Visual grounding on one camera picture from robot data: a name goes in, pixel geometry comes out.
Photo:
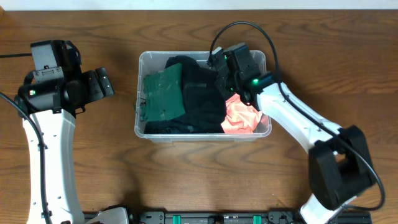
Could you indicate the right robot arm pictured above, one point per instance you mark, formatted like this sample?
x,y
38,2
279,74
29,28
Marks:
x,y
339,162

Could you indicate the clear plastic storage bin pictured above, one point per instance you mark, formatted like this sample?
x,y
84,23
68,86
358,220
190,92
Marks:
x,y
154,61

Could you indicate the black cloth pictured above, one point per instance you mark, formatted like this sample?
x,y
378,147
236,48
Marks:
x,y
203,102

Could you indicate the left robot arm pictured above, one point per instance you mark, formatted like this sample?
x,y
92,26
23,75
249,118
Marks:
x,y
49,100

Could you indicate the dark green cloth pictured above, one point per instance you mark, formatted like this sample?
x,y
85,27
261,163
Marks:
x,y
163,95

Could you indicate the salmon pink garment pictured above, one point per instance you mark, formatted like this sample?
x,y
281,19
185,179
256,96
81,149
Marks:
x,y
240,118

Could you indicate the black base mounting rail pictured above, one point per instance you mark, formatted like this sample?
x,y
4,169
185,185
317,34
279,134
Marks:
x,y
224,217

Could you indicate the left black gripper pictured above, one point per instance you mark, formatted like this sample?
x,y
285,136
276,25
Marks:
x,y
104,82

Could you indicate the large black garment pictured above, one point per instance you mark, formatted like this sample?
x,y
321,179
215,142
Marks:
x,y
174,127

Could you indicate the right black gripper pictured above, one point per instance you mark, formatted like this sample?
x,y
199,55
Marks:
x,y
221,81

